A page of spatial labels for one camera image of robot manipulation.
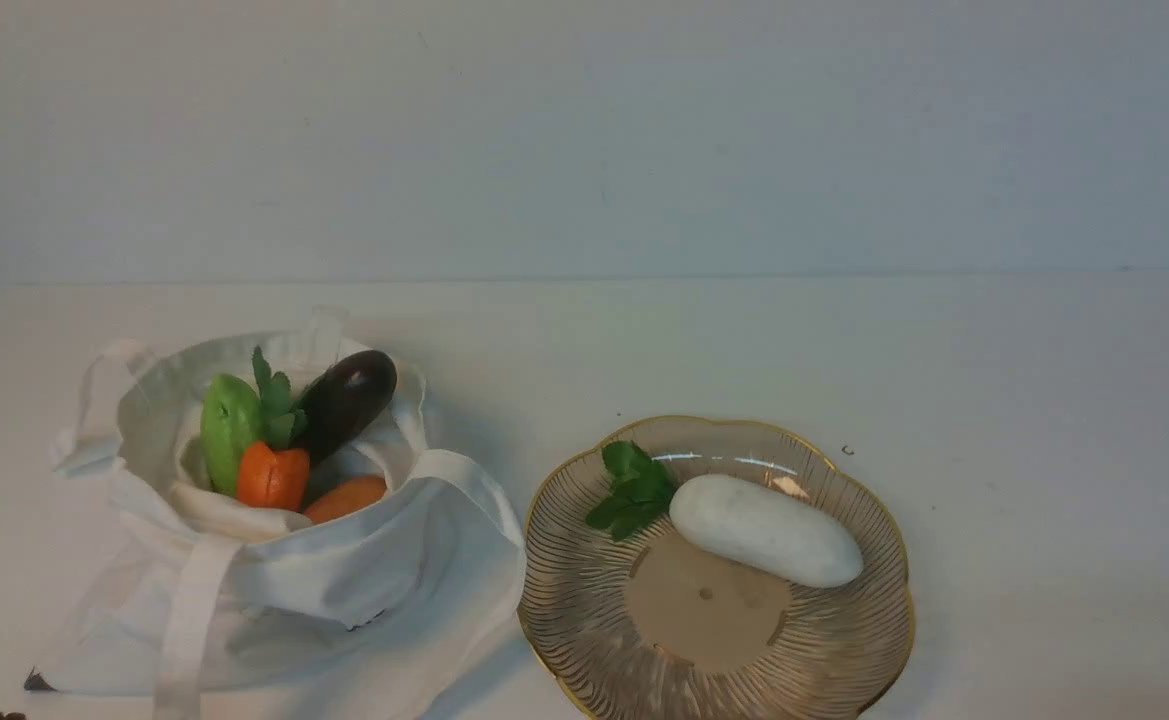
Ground orange carrot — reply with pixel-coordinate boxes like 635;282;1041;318
302;475;388;525

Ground green vegetable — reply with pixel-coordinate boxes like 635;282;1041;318
200;373;263;497

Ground dark purple eggplant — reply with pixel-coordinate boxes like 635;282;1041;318
291;349;397;468

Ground gold-rimmed glass plate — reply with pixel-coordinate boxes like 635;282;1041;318
517;415;916;719

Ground green radish leaves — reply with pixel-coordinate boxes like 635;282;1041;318
585;441;677;544

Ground white radish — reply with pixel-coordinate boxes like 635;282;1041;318
667;475;866;589

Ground orange bell pepper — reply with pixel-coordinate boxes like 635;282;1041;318
236;441;311;512

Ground white cloth tote bag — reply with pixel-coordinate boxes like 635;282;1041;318
23;310;526;719

